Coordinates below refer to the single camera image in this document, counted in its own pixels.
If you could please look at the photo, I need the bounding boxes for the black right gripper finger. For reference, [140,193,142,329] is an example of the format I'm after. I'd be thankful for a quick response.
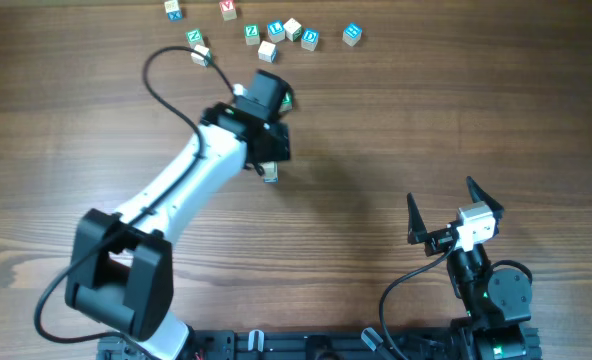
[466,176,504,219]
[406,193,427,245]

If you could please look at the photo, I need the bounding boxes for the block with green E top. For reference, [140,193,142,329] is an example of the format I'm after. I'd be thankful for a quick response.
[279,92,293,113]

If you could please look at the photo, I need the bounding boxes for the block with blue D top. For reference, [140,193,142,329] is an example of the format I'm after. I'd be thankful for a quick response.
[301,28,319,51]

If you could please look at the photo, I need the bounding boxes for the plain block red side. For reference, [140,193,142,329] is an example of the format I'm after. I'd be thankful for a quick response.
[262,162,278,178]

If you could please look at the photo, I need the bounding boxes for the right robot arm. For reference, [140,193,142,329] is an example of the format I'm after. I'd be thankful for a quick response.
[407,177,533,359]

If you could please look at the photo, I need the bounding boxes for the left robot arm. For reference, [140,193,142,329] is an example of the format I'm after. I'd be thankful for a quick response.
[65,70,291,359]

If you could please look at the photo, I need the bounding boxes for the block with green Z middle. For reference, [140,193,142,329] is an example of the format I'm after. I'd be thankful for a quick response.
[244,24,261,46]

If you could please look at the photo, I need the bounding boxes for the block with green z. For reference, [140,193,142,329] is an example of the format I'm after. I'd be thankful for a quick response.
[244,24,261,46]
[186,28,205,48]

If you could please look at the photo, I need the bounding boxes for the block with blue L top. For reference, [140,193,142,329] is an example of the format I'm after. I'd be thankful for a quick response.
[267,20,286,43]

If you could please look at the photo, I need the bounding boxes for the plain block dark green side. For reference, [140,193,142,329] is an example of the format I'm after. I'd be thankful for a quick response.
[284,18,303,42]

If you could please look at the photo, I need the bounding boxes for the block with green Z top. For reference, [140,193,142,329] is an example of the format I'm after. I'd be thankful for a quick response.
[186,28,205,48]

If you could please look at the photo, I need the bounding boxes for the block with blue top right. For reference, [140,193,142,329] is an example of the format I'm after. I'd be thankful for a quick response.
[342,22,363,46]

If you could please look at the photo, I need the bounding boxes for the block with red V top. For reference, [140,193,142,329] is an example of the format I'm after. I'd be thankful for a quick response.
[219,0,237,21]

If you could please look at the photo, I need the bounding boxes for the block with blue X side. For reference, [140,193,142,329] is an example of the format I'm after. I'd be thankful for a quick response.
[164,0,183,22]

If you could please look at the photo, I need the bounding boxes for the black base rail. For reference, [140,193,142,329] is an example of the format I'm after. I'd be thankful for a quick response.
[95,327,542,360]

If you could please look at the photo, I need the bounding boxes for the black left camera cable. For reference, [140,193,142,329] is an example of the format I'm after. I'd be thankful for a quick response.
[33,45,237,360]

